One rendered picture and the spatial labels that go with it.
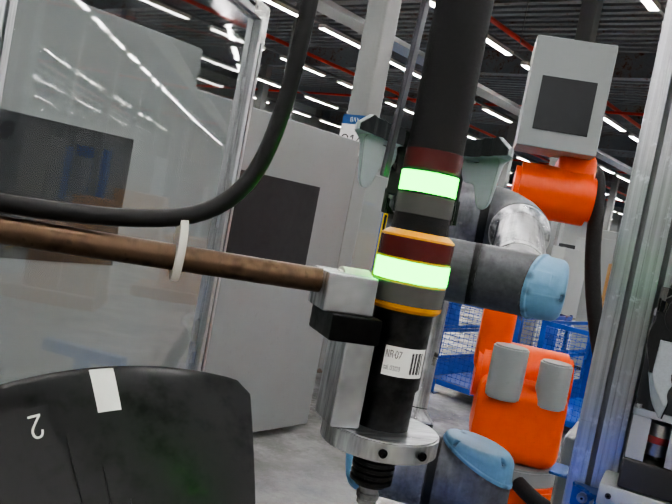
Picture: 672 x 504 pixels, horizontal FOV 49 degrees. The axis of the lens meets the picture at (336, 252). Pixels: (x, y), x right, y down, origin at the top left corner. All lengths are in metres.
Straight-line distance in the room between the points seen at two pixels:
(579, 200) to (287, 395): 2.32
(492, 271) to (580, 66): 3.63
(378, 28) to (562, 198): 3.55
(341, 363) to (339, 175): 4.74
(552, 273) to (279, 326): 4.16
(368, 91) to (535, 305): 6.52
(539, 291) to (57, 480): 0.56
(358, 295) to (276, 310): 4.49
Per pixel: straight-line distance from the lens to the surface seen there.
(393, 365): 0.43
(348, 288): 0.41
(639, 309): 1.31
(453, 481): 1.20
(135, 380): 0.55
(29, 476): 0.51
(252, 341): 4.81
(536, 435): 4.40
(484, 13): 0.44
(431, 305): 0.42
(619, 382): 1.32
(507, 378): 4.26
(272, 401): 5.12
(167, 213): 0.40
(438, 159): 0.42
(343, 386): 0.42
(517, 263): 0.87
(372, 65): 7.38
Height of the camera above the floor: 1.58
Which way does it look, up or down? 3 degrees down
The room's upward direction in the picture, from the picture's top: 11 degrees clockwise
